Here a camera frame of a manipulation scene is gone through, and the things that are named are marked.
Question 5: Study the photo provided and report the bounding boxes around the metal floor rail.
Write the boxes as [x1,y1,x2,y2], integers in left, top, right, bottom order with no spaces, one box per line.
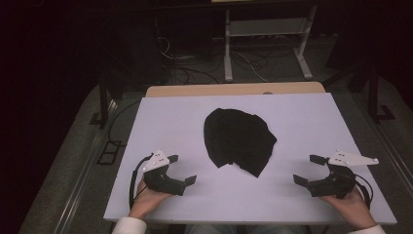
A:
[53,99,119,234]
[369,120,413,184]

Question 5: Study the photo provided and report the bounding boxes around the white metal stand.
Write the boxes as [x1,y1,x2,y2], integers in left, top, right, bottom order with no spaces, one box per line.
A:
[223,4,319,82]

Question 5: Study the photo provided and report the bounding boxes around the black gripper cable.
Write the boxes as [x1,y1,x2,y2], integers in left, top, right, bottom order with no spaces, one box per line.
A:
[354,174,374,210]
[129,153,154,210]

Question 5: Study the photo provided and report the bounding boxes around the bundle of floor cables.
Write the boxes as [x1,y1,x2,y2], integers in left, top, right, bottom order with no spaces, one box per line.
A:
[157,36,271,86]

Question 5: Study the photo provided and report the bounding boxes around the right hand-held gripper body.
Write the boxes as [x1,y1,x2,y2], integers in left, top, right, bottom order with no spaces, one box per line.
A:
[306,149,380,199]

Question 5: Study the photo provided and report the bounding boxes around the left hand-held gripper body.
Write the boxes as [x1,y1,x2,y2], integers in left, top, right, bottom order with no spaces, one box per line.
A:
[142,149,186,197]

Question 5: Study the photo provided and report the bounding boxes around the black floor cable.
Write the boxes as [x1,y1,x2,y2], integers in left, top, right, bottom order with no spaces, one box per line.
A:
[107,99,141,144]

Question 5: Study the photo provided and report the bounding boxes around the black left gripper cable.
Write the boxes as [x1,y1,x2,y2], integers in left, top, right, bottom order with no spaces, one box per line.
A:
[129,153,154,210]

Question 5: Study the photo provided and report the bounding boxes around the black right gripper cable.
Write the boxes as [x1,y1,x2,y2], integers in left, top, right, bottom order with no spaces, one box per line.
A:
[354,174,374,210]

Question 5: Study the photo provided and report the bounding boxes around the person's left hand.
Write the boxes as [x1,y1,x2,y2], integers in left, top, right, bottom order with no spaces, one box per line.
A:
[129,178,173,218]

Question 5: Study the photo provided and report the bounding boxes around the black pants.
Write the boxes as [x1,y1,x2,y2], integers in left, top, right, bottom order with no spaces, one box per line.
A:
[203,107,278,178]

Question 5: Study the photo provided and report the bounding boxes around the person's right hand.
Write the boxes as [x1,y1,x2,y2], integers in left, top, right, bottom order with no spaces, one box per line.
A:
[319,188,378,231]

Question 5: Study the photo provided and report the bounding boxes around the black metal stand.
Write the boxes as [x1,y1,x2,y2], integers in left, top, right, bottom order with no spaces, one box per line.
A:
[324,61,395,123]
[89,72,124,130]

